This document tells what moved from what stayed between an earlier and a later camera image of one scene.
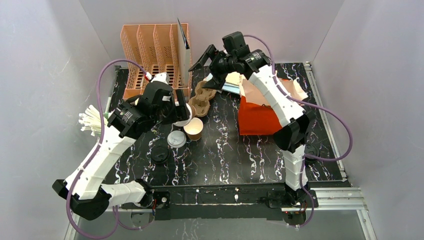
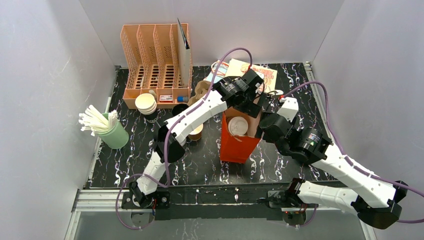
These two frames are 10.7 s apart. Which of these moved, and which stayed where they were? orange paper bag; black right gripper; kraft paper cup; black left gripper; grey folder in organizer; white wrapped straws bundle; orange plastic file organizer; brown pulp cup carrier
Moved: black left gripper; black right gripper; orange paper bag
Stayed: orange plastic file organizer; brown pulp cup carrier; white wrapped straws bundle; kraft paper cup; grey folder in organizer
